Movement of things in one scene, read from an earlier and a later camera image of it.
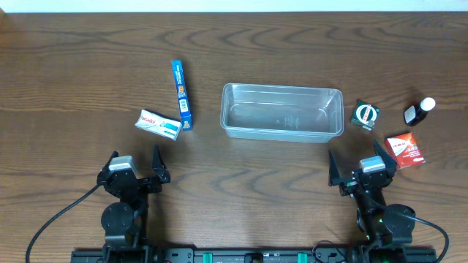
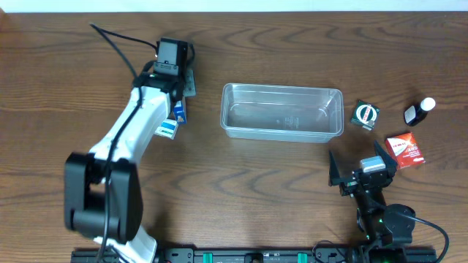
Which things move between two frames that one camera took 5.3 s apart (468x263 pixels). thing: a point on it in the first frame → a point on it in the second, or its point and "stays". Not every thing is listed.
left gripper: (137, 182) → (190, 84)
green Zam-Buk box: (365, 115) stays
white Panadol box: (167, 128) stays
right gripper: (335, 179) stays
